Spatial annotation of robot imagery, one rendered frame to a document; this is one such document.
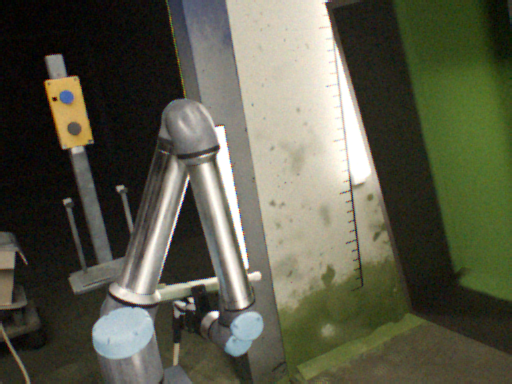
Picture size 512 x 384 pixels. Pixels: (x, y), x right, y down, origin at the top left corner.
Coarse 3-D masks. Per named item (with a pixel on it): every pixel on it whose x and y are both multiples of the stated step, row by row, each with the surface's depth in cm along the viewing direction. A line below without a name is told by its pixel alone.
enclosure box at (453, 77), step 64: (384, 0) 168; (448, 0) 160; (384, 64) 172; (448, 64) 171; (384, 128) 175; (448, 128) 183; (384, 192) 179; (448, 192) 198; (448, 256) 204; (448, 320) 185
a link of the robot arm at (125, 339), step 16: (112, 320) 129; (128, 320) 128; (144, 320) 127; (96, 336) 124; (112, 336) 123; (128, 336) 123; (144, 336) 125; (96, 352) 126; (112, 352) 122; (128, 352) 122; (144, 352) 125; (112, 368) 123; (128, 368) 123; (144, 368) 125; (160, 368) 131
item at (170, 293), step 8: (200, 280) 184; (208, 280) 185; (216, 280) 186; (160, 288) 173; (168, 288) 174; (176, 288) 175; (184, 288) 177; (208, 288) 183; (216, 288) 186; (168, 296) 173; (176, 296) 175; (184, 296) 177; (176, 320) 178; (176, 328) 178; (176, 336) 179
